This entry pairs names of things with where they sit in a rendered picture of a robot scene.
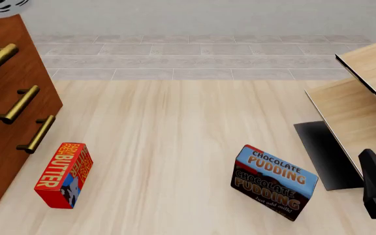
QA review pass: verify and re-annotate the brown wooden cabinet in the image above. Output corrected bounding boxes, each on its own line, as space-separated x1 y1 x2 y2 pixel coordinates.
0 14 64 210

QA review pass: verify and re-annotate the pale wooden shelf rack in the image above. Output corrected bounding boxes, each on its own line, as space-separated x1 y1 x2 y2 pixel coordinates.
304 36 376 181

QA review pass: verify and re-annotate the red butter box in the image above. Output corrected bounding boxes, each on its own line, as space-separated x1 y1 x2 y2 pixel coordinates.
33 142 94 210

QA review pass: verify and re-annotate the blue chocolate pudding box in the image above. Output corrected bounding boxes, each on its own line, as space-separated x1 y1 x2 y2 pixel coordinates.
230 144 319 222

